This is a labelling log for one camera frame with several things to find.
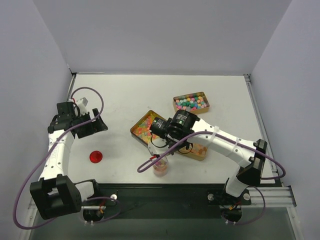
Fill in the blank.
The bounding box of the red round jar lid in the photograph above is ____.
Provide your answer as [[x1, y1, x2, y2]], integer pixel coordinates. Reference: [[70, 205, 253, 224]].
[[89, 150, 103, 164]]

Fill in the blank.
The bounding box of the clear glass jar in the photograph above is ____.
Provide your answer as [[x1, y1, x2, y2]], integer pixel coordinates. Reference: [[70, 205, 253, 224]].
[[152, 157, 169, 177]]

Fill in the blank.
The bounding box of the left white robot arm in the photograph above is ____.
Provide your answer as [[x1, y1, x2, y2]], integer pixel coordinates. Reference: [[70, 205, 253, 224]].
[[29, 97, 108, 220]]

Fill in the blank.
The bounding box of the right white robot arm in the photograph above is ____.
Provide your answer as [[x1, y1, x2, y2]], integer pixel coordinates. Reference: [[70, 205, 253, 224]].
[[149, 110, 268, 204]]

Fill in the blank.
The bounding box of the gold square candy tin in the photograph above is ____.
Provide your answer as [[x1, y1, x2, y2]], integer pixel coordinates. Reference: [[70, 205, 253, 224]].
[[178, 143, 208, 161]]

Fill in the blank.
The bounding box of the dark square candy tin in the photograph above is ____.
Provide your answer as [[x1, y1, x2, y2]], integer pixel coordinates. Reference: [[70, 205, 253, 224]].
[[130, 110, 163, 148]]

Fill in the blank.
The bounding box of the gold rectangular candy tin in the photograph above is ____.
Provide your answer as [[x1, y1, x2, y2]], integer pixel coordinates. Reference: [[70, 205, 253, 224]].
[[172, 91, 210, 115]]

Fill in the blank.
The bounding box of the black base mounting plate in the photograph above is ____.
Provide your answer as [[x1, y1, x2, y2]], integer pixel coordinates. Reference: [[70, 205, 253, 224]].
[[80, 183, 252, 222]]

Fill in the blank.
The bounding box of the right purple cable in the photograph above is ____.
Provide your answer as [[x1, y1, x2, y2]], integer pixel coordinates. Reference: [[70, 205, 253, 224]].
[[136, 131, 286, 226]]

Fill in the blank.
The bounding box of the purple cable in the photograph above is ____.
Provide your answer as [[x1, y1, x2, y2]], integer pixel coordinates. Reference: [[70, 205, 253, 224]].
[[12, 86, 123, 230], [136, 131, 286, 226]]

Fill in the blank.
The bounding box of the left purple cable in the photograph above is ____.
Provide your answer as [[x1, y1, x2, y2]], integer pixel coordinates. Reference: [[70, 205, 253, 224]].
[[12, 86, 123, 230]]

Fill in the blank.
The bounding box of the aluminium frame rail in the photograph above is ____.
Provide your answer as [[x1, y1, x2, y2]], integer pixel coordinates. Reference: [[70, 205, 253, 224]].
[[247, 186, 297, 208]]

